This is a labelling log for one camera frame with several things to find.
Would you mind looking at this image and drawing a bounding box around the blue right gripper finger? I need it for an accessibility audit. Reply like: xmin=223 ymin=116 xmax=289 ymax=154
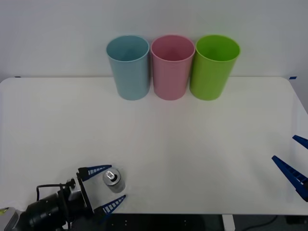
xmin=271 ymin=155 xmax=308 ymax=202
xmin=292 ymin=135 xmax=308 ymax=150

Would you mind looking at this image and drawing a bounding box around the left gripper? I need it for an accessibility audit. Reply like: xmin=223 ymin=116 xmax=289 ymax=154
xmin=76 ymin=164 xmax=127 ymax=218

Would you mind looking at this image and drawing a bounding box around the silver drink can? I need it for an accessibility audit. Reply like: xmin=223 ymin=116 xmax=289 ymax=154
xmin=103 ymin=168 xmax=127 ymax=194

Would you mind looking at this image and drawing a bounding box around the white table leg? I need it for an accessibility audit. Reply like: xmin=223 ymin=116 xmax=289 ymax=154
xmin=221 ymin=215 xmax=235 ymax=231

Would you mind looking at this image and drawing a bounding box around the green plastic bin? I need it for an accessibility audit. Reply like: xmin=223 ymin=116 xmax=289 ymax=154
xmin=189 ymin=34 xmax=241 ymax=101

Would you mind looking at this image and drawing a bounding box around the pale blue plastic bin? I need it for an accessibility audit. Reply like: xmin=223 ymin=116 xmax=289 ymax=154
xmin=106 ymin=34 xmax=151 ymax=101

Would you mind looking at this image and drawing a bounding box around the pink plastic bin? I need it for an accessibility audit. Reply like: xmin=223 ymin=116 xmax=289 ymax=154
xmin=150 ymin=34 xmax=195 ymax=101

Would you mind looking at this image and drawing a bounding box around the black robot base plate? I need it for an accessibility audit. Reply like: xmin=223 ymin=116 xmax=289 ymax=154
xmin=103 ymin=214 xmax=223 ymax=231

